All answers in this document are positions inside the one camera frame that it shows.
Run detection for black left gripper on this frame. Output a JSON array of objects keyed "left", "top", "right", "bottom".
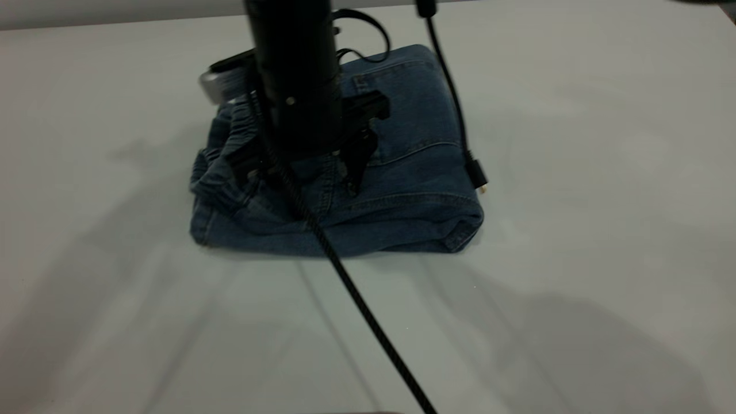
[{"left": 227, "top": 90, "right": 392, "bottom": 195}]

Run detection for blue denim pants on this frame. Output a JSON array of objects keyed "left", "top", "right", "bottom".
[{"left": 189, "top": 44, "right": 485, "bottom": 258}]

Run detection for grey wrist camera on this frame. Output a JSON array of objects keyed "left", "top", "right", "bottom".
[{"left": 198, "top": 49, "right": 258, "bottom": 105}]

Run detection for black braided cable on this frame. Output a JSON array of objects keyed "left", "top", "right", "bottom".
[{"left": 244, "top": 69, "right": 439, "bottom": 414}]

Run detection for thin black looped cable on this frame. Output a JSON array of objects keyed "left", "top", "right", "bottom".
[{"left": 331, "top": 8, "right": 393, "bottom": 64}]

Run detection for black cable with plug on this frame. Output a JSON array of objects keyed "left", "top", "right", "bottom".
[{"left": 416, "top": 0, "right": 489, "bottom": 193}]

